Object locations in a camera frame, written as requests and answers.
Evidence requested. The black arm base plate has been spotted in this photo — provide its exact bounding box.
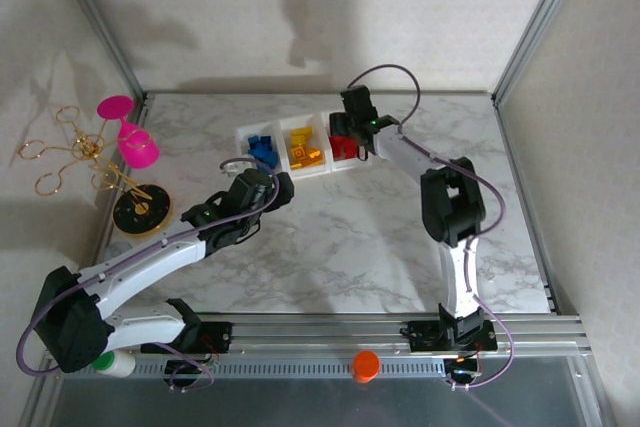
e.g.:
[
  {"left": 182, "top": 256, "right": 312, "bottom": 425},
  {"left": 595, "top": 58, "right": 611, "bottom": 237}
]
[
  {"left": 407, "top": 319, "right": 499, "bottom": 353},
  {"left": 142, "top": 321, "right": 234, "bottom": 354}
]

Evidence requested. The small controller board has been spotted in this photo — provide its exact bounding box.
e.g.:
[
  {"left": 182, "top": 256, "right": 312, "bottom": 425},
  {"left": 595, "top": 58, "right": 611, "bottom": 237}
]
[
  {"left": 164, "top": 359, "right": 211, "bottom": 388},
  {"left": 444, "top": 356, "right": 481, "bottom": 383}
]

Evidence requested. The orange cap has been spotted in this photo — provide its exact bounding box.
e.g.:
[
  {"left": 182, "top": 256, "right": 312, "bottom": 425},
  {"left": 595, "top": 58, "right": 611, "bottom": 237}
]
[{"left": 351, "top": 350, "right": 381, "bottom": 384}]

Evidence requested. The slotted grey cable tray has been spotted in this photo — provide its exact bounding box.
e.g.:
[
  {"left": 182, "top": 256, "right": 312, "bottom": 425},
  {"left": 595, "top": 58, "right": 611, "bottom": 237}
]
[{"left": 59, "top": 359, "right": 446, "bottom": 379}]

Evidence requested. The gold wire stand black base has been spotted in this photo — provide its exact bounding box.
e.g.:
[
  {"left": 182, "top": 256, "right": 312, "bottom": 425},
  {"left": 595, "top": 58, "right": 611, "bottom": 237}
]
[{"left": 10, "top": 105, "right": 175, "bottom": 239}]

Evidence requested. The clear white plastic bin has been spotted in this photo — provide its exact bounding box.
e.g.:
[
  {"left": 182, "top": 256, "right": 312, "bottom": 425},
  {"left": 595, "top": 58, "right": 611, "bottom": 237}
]
[
  {"left": 319, "top": 105, "right": 374, "bottom": 172},
  {"left": 277, "top": 114, "right": 334, "bottom": 182},
  {"left": 234, "top": 121, "right": 292, "bottom": 183}
]

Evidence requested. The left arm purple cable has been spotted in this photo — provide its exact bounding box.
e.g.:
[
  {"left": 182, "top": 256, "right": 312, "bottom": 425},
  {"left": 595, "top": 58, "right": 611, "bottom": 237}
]
[{"left": 16, "top": 157, "right": 280, "bottom": 393}]

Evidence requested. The aluminium mounting rail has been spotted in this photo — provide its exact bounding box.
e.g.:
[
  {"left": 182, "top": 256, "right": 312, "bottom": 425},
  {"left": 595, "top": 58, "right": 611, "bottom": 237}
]
[{"left": 47, "top": 314, "right": 591, "bottom": 362}]

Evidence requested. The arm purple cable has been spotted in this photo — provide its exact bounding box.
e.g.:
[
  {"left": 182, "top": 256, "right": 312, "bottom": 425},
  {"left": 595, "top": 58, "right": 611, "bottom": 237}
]
[
  {"left": 16, "top": 157, "right": 280, "bottom": 393},
  {"left": 347, "top": 64, "right": 516, "bottom": 393}
]

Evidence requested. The pink plastic wine glass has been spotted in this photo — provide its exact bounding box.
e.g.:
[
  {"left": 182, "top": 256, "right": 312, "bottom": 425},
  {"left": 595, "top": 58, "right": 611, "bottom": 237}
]
[{"left": 95, "top": 95, "right": 160, "bottom": 171}]

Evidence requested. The aluminium frame post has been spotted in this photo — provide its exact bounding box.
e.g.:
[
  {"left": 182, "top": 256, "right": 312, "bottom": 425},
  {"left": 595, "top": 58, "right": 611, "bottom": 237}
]
[
  {"left": 47, "top": 0, "right": 149, "bottom": 101},
  {"left": 492, "top": 0, "right": 594, "bottom": 101}
]

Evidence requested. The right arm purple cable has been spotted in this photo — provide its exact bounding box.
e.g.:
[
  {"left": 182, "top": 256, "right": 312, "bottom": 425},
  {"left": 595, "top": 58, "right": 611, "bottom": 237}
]
[{"left": 347, "top": 64, "right": 516, "bottom": 393}]

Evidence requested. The white bottle green cap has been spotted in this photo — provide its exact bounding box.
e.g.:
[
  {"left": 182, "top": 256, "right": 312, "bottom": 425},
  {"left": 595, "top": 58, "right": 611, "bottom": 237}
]
[{"left": 92, "top": 350, "right": 137, "bottom": 379}]

